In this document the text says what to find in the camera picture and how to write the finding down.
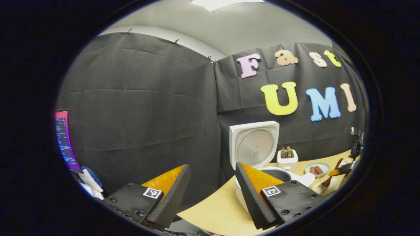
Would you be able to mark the white papers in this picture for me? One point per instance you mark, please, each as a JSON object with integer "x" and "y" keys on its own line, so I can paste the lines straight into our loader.
{"x": 88, "y": 183}

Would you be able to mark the blue cloth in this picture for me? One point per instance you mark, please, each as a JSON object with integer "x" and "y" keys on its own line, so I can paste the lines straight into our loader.
{"x": 93, "y": 173}

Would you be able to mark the computer monitor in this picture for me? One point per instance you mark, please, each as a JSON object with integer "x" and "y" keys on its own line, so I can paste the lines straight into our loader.
{"x": 64, "y": 141}

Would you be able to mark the white toaster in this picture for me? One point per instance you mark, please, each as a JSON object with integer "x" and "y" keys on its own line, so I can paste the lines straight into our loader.
{"x": 287, "y": 165}

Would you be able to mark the white rice cooker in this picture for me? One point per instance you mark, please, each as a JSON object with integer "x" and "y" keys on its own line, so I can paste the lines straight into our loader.
{"x": 254, "y": 147}

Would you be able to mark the brown meat piece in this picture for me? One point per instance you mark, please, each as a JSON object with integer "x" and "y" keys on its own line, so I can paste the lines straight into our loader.
{"x": 313, "y": 170}
{"x": 319, "y": 169}

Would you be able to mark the pale green plate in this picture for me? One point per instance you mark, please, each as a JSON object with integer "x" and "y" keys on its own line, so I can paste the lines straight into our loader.
{"x": 323, "y": 165}

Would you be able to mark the brown wooden spoon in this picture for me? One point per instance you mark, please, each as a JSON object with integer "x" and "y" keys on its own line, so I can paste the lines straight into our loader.
{"x": 326, "y": 182}

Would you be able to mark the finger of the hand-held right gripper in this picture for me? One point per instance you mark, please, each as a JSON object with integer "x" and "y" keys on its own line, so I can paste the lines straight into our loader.
{"x": 346, "y": 167}

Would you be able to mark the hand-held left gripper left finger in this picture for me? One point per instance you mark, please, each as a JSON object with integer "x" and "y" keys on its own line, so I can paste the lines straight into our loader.
{"x": 174, "y": 200}

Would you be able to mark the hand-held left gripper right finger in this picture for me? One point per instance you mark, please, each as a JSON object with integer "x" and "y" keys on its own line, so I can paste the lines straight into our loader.
{"x": 251, "y": 196}

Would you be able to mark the black backdrop cloth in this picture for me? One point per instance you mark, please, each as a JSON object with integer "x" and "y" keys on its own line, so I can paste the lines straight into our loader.
{"x": 131, "y": 114}

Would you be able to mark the brown bread slice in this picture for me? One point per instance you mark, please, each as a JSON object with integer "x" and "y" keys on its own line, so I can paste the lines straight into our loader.
{"x": 283, "y": 153}
{"x": 289, "y": 152}

